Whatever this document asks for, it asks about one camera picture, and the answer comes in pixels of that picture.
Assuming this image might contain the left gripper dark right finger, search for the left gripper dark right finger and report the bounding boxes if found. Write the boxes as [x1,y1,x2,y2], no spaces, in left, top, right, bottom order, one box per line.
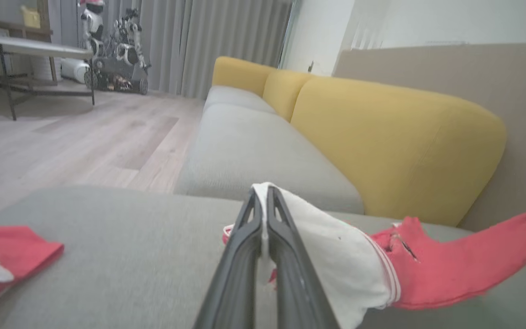
[266,185,341,329]

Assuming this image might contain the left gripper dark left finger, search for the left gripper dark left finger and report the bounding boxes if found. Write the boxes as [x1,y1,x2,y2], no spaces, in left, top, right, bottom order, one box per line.
[195,187,264,329]

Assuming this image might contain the red and white jersey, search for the red and white jersey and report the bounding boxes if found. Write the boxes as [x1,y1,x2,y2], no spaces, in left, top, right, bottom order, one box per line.
[222,182,526,329]

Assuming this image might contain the red shorts with white stripe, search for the red shorts with white stripe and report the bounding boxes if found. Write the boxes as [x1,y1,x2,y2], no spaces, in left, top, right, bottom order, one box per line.
[0,225,65,320]

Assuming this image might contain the grey sofa seat cushion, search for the grey sofa seat cushion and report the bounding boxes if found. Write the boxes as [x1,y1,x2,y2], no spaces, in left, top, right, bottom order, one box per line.
[203,85,278,116]
[174,103,365,215]

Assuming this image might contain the wide grey sofa ottoman cushion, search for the wide grey sofa ottoman cushion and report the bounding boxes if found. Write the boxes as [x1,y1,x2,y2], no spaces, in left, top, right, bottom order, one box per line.
[0,185,526,329]

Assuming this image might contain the large yellow sofa back cushion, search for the large yellow sofa back cushion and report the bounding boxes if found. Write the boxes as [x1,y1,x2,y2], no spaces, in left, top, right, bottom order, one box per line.
[289,75,508,228]

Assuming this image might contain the narrow yellow sofa back cushion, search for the narrow yellow sofa back cushion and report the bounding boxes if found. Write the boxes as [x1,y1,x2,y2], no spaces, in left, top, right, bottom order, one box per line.
[262,69,315,122]

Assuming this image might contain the grey curtain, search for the grey curtain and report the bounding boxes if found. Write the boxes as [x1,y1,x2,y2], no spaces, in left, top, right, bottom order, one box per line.
[47,0,294,100]

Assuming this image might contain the wheeled robot with white arms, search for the wheeled robot with white arms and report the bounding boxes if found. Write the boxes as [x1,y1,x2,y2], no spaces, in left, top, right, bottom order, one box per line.
[85,8,152,96]

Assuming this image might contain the white cylinder appliance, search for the white cylinder appliance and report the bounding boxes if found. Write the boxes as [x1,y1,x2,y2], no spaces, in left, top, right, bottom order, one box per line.
[60,58,91,85]

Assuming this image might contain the white ribbed bin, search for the white ribbed bin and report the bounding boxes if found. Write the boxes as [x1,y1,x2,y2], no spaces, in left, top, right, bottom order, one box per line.
[29,55,63,83]

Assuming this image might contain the white humanoid robot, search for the white humanoid robot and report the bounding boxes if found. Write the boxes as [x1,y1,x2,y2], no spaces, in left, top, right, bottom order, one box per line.
[79,0,107,56]

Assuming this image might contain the grey table with black legs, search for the grey table with black legs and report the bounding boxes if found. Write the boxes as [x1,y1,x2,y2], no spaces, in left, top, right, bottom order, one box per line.
[0,34,96,122]

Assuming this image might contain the wooden shelf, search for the wooden shelf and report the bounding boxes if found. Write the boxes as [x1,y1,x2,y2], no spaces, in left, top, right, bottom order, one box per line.
[0,0,59,85]

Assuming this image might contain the yellow box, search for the yellow box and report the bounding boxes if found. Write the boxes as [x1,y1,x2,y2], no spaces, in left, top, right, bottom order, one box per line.
[20,5,42,29]

